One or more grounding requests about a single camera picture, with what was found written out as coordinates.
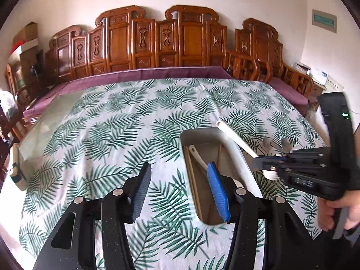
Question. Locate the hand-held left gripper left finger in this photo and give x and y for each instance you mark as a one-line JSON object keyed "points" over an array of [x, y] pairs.
{"points": [[140, 191]]}

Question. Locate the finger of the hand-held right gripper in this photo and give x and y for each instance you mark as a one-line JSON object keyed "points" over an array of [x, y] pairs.
{"points": [[309, 153], [267, 163]]}

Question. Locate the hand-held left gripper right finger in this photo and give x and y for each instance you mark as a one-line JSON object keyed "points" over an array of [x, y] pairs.
{"points": [[219, 194]]}

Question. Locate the grey rectangular container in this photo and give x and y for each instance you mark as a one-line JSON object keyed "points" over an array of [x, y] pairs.
{"points": [[244, 174]]}

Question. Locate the white spoon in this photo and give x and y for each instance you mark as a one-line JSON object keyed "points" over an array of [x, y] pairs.
{"points": [[233, 136], [197, 154]]}

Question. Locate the person's right hand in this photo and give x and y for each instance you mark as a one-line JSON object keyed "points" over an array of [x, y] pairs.
{"points": [[326, 213]]}

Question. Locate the grey plastic bag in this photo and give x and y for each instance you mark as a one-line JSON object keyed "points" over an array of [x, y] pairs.
{"points": [[310, 114]]}

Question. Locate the wooden side table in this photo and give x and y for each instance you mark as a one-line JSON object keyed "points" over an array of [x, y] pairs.
{"points": [[319, 88]]}

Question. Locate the purple armchair cushion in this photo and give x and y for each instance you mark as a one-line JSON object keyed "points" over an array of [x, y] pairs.
{"points": [[287, 90]]}

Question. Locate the leaf-print tablecloth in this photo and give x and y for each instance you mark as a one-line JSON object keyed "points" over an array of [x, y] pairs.
{"points": [[112, 123]]}

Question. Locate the white device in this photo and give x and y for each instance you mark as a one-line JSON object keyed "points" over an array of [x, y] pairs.
{"points": [[320, 76]]}

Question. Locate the long purple sofa cushion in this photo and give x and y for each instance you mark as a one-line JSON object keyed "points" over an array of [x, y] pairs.
{"points": [[140, 73]]}

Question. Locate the carved wooden armchair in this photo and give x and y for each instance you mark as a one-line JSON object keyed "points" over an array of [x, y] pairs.
{"points": [[261, 42]]}

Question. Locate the small taped wooden block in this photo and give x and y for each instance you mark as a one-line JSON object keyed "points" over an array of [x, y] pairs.
{"points": [[17, 174]]}

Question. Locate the dark wooden chair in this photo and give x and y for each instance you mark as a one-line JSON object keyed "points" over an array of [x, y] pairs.
{"points": [[8, 135]]}

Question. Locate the carved wooden sofa bench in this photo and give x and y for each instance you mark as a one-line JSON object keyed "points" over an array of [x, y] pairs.
{"points": [[121, 42]]}

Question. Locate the clear plastic bag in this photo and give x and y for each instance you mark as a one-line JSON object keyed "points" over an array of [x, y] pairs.
{"points": [[7, 104]]}

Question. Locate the tall wooden chair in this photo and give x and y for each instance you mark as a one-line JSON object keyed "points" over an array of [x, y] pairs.
{"points": [[11, 81]]}

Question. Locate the white cardboard box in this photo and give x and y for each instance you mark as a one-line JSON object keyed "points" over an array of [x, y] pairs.
{"points": [[29, 46]]}

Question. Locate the red artificial flowers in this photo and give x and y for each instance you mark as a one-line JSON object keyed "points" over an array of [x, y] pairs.
{"points": [[17, 47]]}

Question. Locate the white wall panel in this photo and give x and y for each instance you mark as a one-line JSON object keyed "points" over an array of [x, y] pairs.
{"points": [[334, 84]]}

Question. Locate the wall electrical panel box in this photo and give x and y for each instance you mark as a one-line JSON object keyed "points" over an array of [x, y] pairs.
{"points": [[323, 21]]}

